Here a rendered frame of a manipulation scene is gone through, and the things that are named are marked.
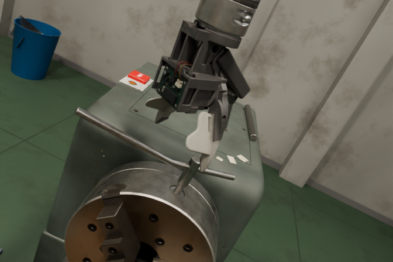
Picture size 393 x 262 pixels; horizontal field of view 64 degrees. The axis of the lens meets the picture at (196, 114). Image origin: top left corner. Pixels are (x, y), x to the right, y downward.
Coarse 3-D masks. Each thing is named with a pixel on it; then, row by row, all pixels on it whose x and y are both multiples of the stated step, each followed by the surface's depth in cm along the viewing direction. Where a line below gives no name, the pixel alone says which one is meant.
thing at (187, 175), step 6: (192, 156) 59; (192, 162) 58; (198, 162) 58; (192, 168) 58; (186, 174) 59; (192, 174) 59; (180, 180) 60; (186, 180) 59; (180, 186) 61; (186, 186) 60; (174, 192) 61; (180, 192) 61
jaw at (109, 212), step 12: (108, 192) 61; (108, 204) 60; (120, 204) 58; (108, 216) 56; (120, 216) 57; (108, 228) 57; (120, 228) 56; (132, 228) 60; (108, 240) 57; (120, 240) 56; (132, 240) 59; (108, 252) 56; (120, 252) 55; (132, 252) 58
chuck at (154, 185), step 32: (96, 192) 62; (128, 192) 58; (160, 192) 59; (192, 192) 65; (96, 224) 62; (160, 224) 60; (192, 224) 59; (96, 256) 65; (160, 256) 62; (192, 256) 61
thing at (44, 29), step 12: (24, 24) 330; (36, 24) 344; (48, 24) 348; (24, 36) 311; (36, 36) 312; (48, 36) 318; (12, 48) 326; (24, 48) 316; (36, 48) 318; (48, 48) 326; (12, 60) 329; (24, 60) 323; (36, 60) 326; (48, 60) 337; (12, 72) 333; (24, 72) 329; (36, 72) 334
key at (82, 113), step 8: (80, 112) 47; (88, 112) 48; (88, 120) 48; (96, 120) 48; (104, 128) 49; (112, 128) 50; (120, 136) 51; (128, 136) 52; (136, 144) 53; (144, 144) 54; (152, 152) 54; (168, 160) 56; (176, 160) 58; (184, 168) 58; (208, 168) 61; (216, 176) 62; (224, 176) 62; (232, 176) 63
